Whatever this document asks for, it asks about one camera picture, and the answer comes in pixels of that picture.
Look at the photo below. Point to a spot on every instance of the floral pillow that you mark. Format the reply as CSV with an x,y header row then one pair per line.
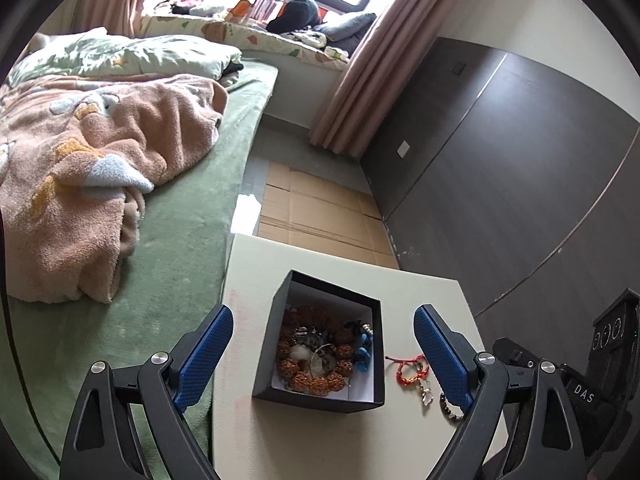
x,y
150,55

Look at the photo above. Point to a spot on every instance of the bed with green sheet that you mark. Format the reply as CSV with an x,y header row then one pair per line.
x,y
190,240

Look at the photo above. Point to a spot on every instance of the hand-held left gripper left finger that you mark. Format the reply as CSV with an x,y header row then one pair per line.
x,y
205,362

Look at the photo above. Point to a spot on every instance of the white paper sheet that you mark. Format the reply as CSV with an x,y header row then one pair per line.
x,y
246,212

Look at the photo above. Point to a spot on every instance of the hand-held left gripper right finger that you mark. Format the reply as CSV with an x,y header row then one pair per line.
x,y
442,360

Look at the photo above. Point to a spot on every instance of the black jewelry box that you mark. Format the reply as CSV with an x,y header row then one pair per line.
x,y
265,365

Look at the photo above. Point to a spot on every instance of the white plastic bag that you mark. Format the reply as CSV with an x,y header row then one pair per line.
x,y
300,353

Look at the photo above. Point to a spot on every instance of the thin clear bangle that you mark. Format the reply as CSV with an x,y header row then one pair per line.
x,y
314,367

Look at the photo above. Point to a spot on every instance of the grey pillow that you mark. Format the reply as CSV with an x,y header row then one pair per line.
x,y
345,30

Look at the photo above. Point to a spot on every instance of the dark grey wardrobe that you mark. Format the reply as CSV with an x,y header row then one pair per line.
x,y
500,185

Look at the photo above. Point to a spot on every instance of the clear crystal pendant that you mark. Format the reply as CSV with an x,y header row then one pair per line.
x,y
426,396

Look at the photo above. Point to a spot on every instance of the printed window seat cushion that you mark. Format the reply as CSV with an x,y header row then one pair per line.
x,y
270,42

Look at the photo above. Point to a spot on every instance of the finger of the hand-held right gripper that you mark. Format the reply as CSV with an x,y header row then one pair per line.
x,y
515,357

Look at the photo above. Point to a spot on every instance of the black bag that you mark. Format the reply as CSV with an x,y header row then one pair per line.
x,y
295,15

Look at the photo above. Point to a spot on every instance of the pink fleece blanket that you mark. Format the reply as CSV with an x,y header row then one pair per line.
x,y
100,160

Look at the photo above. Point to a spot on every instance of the orange box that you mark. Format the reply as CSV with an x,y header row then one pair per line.
x,y
239,11

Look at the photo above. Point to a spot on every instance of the black garment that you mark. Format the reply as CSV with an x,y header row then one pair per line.
x,y
233,69

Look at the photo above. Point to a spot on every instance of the flattened cardboard sheets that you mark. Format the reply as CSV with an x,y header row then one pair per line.
x,y
320,215

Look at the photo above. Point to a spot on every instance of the white wall socket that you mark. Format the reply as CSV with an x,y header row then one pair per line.
x,y
403,149

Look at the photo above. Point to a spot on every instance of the row of books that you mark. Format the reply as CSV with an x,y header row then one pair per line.
x,y
267,7

